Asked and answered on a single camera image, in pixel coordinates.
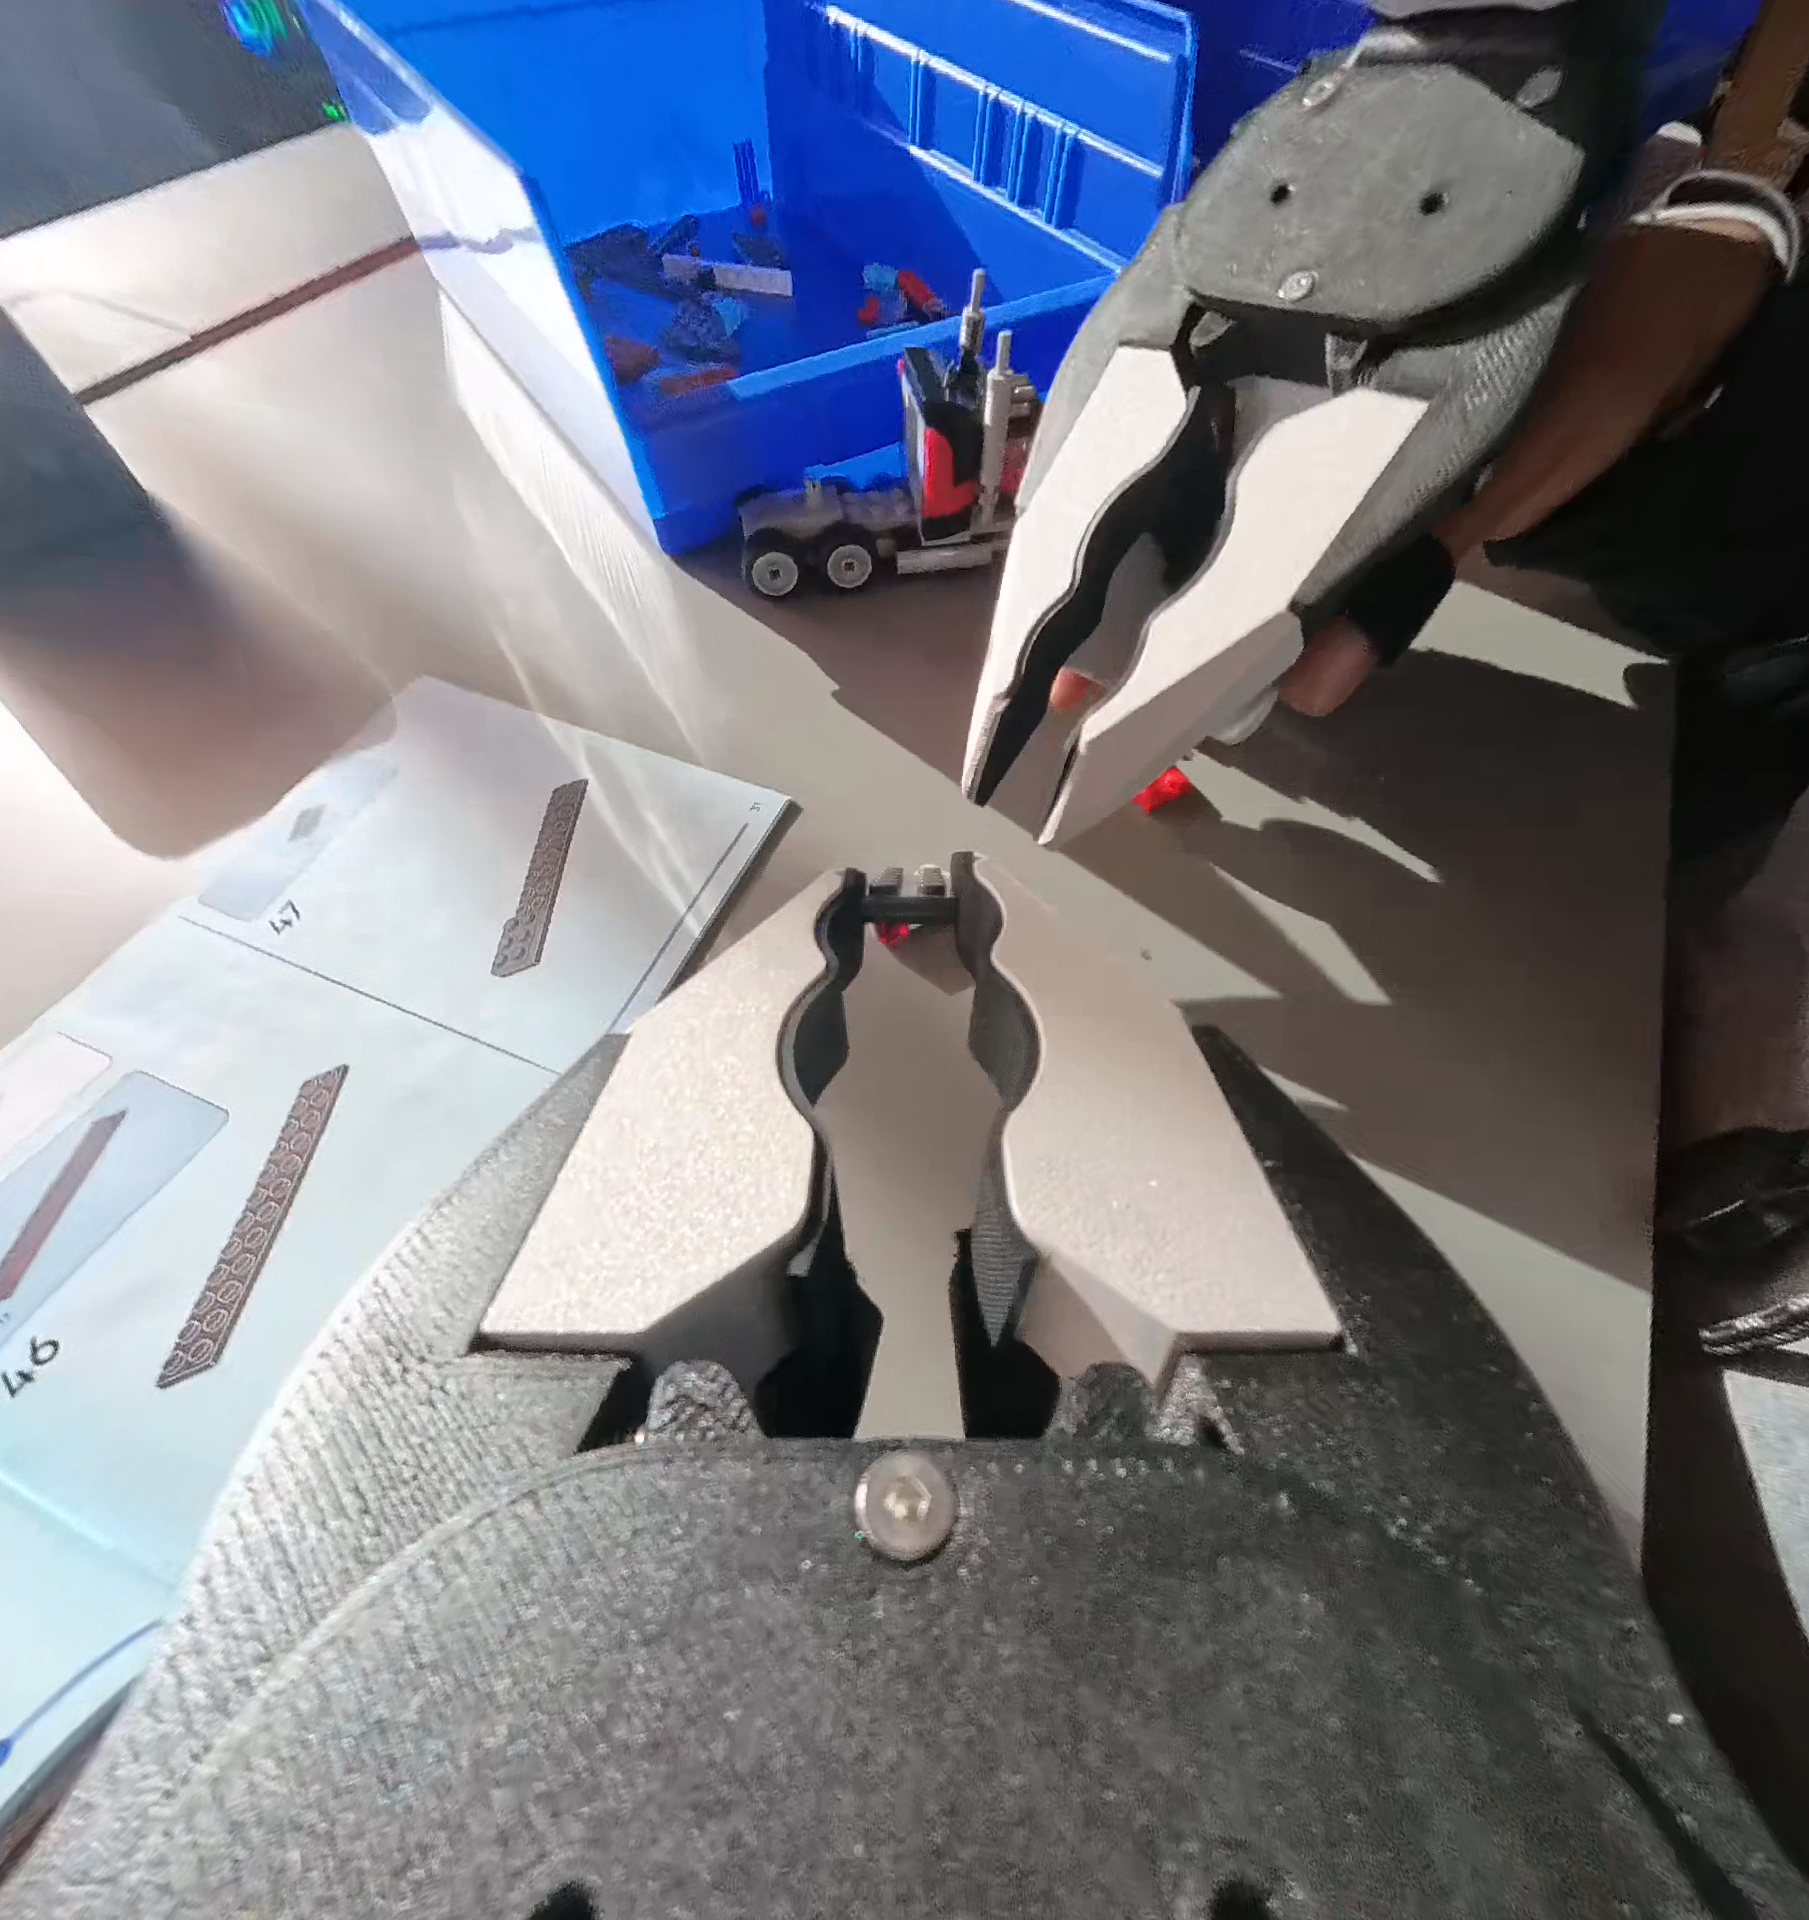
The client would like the light blue instruction booklet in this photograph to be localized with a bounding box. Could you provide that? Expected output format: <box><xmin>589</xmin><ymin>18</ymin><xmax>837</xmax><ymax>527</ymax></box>
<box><xmin>0</xmin><ymin>674</ymin><xmax>799</xmax><ymax>1848</ymax></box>

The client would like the person's grey shirt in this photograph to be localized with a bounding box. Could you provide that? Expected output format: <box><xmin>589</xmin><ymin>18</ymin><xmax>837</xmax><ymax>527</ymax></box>
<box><xmin>1719</xmin><ymin>1343</ymin><xmax>1809</xmax><ymax>1653</ymax></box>

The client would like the black webbing strap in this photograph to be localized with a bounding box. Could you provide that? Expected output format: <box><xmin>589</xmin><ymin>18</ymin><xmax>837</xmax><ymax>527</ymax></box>
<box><xmin>1655</xmin><ymin>1119</ymin><xmax>1809</xmax><ymax>1361</ymax></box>

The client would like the grey desk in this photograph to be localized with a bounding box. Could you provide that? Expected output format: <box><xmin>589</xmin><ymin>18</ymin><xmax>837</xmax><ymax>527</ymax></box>
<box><xmin>0</xmin><ymin>144</ymin><xmax>1688</xmax><ymax>1920</ymax></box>

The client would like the black red toy brick truck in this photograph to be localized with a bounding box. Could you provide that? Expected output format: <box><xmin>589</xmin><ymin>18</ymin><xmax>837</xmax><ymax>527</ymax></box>
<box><xmin>737</xmin><ymin>270</ymin><xmax>1065</xmax><ymax>603</ymax></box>

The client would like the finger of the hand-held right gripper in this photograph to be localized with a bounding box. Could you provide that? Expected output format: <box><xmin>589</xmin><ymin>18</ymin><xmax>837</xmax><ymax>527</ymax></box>
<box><xmin>959</xmin><ymin>346</ymin><xmax>1200</xmax><ymax>803</ymax></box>
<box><xmin>1036</xmin><ymin>392</ymin><xmax>1434</xmax><ymax>851</ymax></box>

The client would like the person's right hand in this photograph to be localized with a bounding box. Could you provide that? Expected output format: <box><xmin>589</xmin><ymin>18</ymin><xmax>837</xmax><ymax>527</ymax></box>
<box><xmin>1279</xmin><ymin>222</ymin><xmax>1784</xmax><ymax>721</ymax></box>

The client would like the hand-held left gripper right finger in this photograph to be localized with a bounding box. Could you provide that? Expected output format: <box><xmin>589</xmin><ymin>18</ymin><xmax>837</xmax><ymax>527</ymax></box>
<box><xmin>945</xmin><ymin>854</ymin><xmax>1348</xmax><ymax>1404</ymax></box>

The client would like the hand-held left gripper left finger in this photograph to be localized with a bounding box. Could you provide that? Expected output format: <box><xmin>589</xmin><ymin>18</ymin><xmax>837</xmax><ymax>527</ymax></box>
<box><xmin>478</xmin><ymin>867</ymin><xmax>866</xmax><ymax>1404</ymax></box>

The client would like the wooden plank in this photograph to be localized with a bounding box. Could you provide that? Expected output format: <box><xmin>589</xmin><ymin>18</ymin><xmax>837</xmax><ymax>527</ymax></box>
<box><xmin>1713</xmin><ymin>0</ymin><xmax>1809</xmax><ymax>173</ymax></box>

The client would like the black computer with coloured lights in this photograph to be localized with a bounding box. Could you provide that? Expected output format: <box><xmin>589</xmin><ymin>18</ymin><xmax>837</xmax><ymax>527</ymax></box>
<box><xmin>0</xmin><ymin>0</ymin><xmax>357</xmax><ymax>258</ymax></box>

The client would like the long black toy brick plate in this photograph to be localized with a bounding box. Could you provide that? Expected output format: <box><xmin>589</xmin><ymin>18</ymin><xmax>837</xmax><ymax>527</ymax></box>
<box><xmin>844</xmin><ymin>863</ymin><xmax>981</xmax><ymax>924</ymax></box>

